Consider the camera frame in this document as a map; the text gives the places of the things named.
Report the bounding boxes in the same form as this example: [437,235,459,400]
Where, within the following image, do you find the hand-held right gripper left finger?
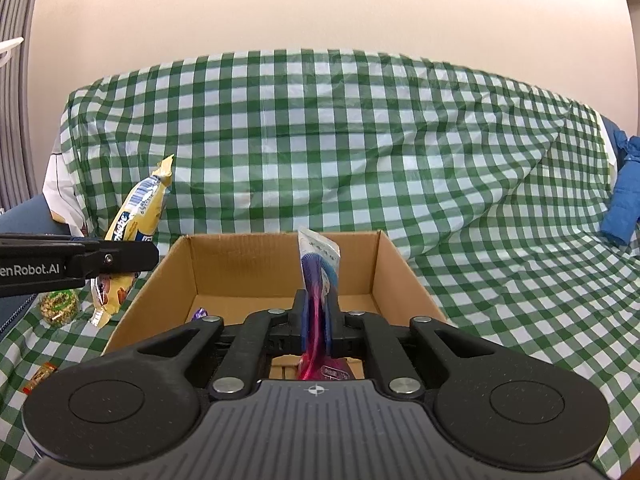
[102,289,312,395]

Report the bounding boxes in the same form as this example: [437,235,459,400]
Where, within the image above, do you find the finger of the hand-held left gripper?
[65,240,160,289]

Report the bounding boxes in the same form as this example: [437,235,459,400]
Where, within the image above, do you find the yellow red candy bar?
[22,361,60,395]

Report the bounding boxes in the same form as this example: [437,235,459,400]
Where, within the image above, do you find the blue jacket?
[600,115,640,246]

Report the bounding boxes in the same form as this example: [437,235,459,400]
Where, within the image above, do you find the white clothes stand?
[0,36,26,68]

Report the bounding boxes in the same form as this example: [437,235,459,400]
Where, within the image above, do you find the cardboard box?
[102,230,448,381]

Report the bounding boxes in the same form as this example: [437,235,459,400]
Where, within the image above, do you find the pink blue snack packet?
[297,228,351,381]

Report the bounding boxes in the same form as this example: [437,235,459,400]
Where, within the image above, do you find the white cloth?
[42,152,93,236]

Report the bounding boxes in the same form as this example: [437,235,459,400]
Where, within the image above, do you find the green checkered cloth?
[0,49,640,480]

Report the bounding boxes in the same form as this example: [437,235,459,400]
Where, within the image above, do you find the grey curtain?
[0,0,48,211]

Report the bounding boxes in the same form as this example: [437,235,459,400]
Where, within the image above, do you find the round green-labelled snack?
[37,287,81,328]

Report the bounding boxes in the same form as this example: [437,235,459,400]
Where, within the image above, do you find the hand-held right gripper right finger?
[322,296,538,395]

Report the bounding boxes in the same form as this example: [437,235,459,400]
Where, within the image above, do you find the yellow snack packet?
[89,154,176,329]

